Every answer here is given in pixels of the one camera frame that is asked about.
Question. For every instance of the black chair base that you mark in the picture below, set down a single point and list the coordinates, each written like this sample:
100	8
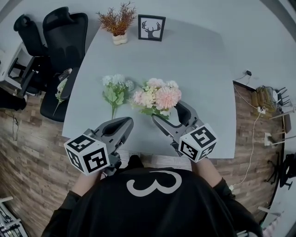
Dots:
285	169

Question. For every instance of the white power strip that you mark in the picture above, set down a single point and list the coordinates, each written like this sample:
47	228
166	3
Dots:
232	187

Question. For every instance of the black charger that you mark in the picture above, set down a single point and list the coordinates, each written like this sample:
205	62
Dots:
248	72

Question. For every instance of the tan bundle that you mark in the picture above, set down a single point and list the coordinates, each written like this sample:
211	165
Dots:
261	97

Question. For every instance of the white plug adapter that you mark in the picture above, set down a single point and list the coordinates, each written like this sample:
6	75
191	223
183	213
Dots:
261	110

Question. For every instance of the person's black printed shirt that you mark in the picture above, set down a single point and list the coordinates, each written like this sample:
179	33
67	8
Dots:
150	208

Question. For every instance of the black mesh office chair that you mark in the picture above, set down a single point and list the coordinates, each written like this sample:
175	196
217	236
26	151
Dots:
30	37
67	46

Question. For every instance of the white flower bouquet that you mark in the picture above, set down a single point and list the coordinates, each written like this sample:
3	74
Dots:
113	95

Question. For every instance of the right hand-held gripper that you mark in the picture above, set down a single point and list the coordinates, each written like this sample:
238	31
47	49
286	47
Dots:
197	143

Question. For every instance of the white block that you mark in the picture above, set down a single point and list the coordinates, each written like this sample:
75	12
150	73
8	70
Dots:
268	139

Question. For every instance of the orange plant in cream pot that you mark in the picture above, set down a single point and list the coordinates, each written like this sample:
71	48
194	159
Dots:
118	23

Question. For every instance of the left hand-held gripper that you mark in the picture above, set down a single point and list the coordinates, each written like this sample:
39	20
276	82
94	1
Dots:
88	155

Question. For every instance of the clear bottle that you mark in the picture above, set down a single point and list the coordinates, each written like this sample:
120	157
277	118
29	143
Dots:
64	74

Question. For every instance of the person's right forearm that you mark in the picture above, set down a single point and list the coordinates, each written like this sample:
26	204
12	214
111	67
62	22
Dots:
205	171

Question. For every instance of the person's left forearm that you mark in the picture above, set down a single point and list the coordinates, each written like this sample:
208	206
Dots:
86	185

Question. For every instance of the black framed deer picture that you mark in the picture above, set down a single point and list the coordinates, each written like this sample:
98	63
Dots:
151	27

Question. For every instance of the white side desk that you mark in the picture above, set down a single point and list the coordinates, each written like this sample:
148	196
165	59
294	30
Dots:
7	76

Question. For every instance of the pink flower bouquet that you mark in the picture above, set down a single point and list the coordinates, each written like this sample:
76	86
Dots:
162	97

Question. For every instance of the white rack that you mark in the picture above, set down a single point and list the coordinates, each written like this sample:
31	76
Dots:
7	222

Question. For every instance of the white router with black antennas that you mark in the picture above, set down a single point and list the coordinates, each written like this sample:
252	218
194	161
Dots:
278	95

